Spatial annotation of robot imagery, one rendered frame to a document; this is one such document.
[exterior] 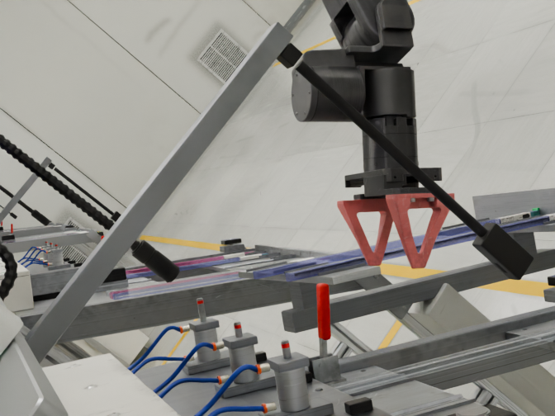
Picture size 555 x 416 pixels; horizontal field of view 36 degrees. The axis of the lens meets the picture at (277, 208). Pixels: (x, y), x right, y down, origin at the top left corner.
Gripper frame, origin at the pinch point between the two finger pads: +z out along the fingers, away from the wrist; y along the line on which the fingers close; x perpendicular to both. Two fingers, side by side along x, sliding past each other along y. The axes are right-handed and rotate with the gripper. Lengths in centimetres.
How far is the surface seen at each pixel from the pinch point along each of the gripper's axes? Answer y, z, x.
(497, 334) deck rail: -8.8, 10.3, 17.9
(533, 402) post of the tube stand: -34, 25, 41
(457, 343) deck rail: -8.7, 10.9, 12.2
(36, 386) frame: 58, 0, -40
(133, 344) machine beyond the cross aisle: -443, 64, 51
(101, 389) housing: 7.3, 9.1, -31.8
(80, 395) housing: 7.9, 9.3, -33.5
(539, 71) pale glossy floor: -216, -64, 184
